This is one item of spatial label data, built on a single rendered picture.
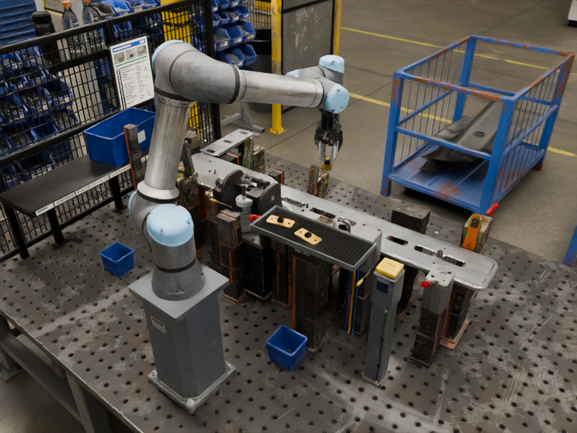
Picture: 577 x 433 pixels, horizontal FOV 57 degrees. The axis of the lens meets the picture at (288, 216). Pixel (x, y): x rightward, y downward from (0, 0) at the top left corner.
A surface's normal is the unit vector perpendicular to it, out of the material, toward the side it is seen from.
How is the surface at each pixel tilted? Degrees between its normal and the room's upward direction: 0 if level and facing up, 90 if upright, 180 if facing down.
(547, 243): 0
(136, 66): 90
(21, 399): 0
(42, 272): 0
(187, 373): 91
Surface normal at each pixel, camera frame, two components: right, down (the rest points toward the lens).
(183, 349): 0.11, 0.55
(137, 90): 0.82, 0.32
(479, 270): 0.00, -0.83
